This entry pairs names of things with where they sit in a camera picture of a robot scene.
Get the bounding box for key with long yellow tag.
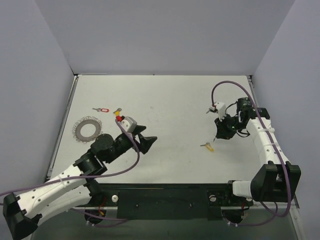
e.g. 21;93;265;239
200;142;214;152

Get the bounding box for key with red tag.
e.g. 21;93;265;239
92;108;110;113

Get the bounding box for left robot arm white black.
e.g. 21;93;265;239
1;125;158;240

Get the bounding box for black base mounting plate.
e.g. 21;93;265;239
81;183;253;221

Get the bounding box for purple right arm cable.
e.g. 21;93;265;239
211;80;293;227

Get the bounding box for metal disc with keyrings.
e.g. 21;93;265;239
72;116;103;143

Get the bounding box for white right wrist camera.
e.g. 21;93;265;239
208;102;227;121

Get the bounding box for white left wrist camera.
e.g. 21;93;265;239
116;115;137;133

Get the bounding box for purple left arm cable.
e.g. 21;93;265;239
0;118;141;228

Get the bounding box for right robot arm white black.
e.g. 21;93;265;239
210;97;301;205

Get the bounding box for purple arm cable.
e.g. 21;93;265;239
0;118;141;228
211;80;293;227

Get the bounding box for key with yellow round tag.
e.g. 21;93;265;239
113;107;122;116

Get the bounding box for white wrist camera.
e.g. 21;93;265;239
116;115;137;133
208;102;227;121

